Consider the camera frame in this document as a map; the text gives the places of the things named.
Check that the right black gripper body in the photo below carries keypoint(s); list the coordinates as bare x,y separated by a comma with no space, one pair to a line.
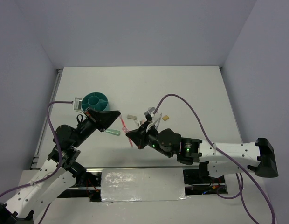
149,137

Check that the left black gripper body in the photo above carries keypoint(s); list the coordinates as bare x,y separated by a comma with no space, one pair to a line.
86,128

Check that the pink pen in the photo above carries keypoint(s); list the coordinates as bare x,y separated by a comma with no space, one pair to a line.
125,130

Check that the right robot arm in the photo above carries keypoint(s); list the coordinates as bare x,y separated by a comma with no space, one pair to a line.
214,159

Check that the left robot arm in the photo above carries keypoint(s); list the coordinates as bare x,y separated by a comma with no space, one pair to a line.
59,172

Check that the green highlighter cap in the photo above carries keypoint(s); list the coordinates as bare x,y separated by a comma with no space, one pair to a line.
113,132

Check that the grey eraser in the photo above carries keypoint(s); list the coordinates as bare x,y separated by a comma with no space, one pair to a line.
132,117

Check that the teal round divided container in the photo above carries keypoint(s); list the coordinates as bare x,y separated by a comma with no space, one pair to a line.
97,101

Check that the yellow eraser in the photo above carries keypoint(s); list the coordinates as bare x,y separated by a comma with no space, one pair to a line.
165,118

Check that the silver foil base cover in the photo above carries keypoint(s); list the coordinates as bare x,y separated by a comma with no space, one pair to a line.
142,184

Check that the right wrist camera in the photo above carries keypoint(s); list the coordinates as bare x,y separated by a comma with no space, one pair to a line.
153,118

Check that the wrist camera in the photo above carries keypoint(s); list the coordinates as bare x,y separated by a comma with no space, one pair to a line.
77,104
153,118

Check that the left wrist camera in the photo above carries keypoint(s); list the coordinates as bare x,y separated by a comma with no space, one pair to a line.
77,104

